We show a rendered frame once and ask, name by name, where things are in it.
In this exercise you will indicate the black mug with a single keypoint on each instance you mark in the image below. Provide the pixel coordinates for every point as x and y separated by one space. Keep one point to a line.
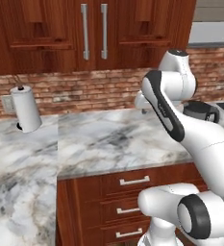
198 110

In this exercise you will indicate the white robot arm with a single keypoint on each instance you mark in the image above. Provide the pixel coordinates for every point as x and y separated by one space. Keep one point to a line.
209 144

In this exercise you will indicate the brown wooden cupboard door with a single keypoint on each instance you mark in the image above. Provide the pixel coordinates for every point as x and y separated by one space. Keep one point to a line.
36 35
142 32

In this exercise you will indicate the white paper towel roll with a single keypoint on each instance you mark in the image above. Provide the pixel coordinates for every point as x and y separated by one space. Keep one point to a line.
26 109

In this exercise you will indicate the window with grey frame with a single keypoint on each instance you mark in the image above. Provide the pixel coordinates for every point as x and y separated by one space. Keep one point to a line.
209 32

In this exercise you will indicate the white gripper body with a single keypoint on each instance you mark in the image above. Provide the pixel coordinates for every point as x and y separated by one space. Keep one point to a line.
141 102

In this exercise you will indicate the white wall socket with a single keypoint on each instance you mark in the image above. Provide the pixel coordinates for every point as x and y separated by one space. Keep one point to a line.
6 104

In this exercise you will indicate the black paper towel holder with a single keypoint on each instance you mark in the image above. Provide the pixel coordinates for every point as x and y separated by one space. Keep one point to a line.
19 126

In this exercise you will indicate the brown wooden drawer front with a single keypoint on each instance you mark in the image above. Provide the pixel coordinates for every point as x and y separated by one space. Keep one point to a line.
126 238
168 179
126 205

